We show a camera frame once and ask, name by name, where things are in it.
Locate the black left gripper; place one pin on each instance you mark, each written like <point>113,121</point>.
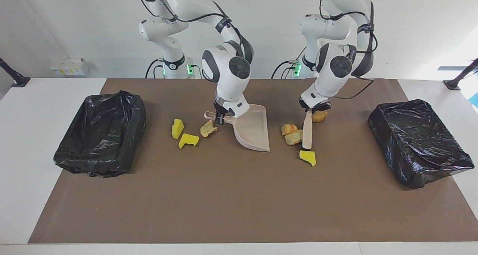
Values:
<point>317,109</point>

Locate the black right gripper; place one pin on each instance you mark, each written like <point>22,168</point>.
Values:
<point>219,109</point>

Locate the brown potato-shaped bread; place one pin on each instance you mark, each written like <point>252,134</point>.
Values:
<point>320,117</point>

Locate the beige paper scrap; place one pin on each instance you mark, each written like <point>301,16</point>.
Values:
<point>207,130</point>

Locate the beige hand brush black bristles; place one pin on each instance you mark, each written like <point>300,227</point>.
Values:
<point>307,131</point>

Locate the orange ridged croissant piece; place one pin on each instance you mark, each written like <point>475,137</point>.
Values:
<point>288,129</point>

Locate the beige plastic dustpan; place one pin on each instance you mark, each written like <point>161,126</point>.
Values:
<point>254,131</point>

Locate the notched yellow sponge piece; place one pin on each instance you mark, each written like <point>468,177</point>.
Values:
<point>188,139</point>

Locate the yellow sponge wedge green backing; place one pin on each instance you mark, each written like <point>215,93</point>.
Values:
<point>176,130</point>

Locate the plain yellow sponge wedge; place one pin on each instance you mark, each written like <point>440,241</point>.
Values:
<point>308,158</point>

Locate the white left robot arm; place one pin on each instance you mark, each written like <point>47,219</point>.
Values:
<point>336,68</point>

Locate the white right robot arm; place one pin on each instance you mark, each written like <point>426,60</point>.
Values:
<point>227,79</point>

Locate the bin with black bag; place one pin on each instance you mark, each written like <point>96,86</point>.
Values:
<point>418,143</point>
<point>101,135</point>

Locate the brown paper table mat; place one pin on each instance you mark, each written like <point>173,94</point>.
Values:
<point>239,217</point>

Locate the black stand foot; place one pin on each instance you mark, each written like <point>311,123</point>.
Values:
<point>20,81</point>
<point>453,85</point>

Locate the blue plastic item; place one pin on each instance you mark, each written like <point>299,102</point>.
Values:
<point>475,100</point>

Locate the white wall power strip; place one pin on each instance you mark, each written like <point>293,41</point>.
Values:
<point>69,66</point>

